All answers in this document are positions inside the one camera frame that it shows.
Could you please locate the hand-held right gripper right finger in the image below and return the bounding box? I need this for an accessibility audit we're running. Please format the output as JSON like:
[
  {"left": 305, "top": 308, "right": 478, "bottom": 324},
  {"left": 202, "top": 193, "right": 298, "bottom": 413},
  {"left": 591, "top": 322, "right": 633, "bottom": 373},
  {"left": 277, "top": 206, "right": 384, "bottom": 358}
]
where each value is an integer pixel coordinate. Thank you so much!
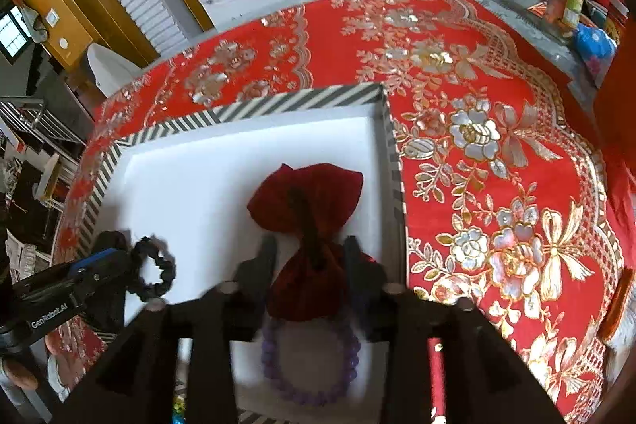
[{"left": 343, "top": 235, "right": 567, "bottom": 424}]

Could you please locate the black scrunchie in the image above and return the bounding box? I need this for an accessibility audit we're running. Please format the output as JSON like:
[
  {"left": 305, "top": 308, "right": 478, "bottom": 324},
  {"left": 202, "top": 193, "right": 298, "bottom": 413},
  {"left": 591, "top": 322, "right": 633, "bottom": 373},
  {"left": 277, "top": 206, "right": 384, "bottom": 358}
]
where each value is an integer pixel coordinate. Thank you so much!
[{"left": 128, "top": 235, "right": 177, "bottom": 303}]

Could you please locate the metal rack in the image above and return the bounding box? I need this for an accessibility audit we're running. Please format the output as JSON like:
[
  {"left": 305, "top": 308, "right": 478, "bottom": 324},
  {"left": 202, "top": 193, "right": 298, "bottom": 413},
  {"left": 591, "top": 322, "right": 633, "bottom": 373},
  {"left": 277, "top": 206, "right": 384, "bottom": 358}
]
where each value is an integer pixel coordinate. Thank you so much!
[{"left": 0, "top": 96, "right": 83, "bottom": 167}]

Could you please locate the window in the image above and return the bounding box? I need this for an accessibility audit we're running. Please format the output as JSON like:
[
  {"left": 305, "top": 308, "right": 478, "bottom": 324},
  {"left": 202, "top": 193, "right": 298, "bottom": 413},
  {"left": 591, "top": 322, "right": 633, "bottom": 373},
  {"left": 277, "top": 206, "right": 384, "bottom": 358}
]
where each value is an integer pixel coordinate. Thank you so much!
[{"left": 0, "top": 7, "right": 28, "bottom": 57}]

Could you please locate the white appliance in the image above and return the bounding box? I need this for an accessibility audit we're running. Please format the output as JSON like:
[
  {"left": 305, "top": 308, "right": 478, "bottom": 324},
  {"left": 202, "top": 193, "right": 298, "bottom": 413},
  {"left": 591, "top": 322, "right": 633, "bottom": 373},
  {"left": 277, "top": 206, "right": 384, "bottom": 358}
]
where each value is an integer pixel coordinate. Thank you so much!
[{"left": 87, "top": 44, "right": 142, "bottom": 97}]

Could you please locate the purple bead bracelet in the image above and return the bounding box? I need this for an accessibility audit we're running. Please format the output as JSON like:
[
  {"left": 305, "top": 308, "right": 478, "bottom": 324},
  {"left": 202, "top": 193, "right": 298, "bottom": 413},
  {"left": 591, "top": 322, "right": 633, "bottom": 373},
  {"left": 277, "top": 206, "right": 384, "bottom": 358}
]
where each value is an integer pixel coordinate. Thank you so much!
[{"left": 259, "top": 312, "right": 363, "bottom": 406}]

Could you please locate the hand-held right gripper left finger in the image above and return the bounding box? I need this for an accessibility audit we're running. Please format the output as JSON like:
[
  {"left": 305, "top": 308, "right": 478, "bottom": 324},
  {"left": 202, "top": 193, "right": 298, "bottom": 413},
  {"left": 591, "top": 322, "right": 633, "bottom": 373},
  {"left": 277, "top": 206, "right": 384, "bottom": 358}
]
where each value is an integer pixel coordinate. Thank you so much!
[{"left": 54, "top": 235, "right": 279, "bottom": 424}]

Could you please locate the striped box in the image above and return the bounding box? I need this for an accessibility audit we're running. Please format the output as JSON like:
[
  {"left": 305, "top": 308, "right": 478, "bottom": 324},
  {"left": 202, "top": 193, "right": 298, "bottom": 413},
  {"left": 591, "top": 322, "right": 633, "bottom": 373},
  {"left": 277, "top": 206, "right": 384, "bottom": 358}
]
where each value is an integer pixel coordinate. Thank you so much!
[{"left": 79, "top": 82, "right": 409, "bottom": 424}]

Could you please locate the blue plastic bag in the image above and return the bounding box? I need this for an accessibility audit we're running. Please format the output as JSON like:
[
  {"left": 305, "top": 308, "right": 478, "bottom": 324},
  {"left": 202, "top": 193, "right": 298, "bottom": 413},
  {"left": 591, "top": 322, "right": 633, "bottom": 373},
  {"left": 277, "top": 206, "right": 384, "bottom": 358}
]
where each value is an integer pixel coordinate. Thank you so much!
[{"left": 574, "top": 24, "right": 617, "bottom": 67}]

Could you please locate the person's left hand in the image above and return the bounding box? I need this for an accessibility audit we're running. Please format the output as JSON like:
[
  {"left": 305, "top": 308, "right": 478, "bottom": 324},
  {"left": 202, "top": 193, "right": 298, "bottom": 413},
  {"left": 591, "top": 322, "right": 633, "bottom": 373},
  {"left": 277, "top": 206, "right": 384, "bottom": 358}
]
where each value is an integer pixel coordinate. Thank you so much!
[{"left": 0, "top": 354, "right": 39, "bottom": 391}]

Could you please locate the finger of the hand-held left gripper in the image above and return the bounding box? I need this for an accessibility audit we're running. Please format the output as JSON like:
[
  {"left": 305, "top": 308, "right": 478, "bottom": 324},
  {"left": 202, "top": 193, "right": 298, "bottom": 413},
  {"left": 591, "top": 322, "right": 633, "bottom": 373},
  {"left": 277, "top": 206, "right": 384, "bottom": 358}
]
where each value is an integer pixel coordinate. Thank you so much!
[
  {"left": 70, "top": 230, "right": 134, "bottom": 281},
  {"left": 79, "top": 275, "right": 145, "bottom": 333}
]

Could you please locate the red floral tablecloth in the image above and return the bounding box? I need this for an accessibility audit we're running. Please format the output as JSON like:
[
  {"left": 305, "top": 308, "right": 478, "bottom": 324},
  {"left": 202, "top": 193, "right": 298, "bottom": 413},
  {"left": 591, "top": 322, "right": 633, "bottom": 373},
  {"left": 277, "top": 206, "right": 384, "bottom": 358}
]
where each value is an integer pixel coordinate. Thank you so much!
[{"left": 52, "top": 0, "right": 627, "bottom": 424}]

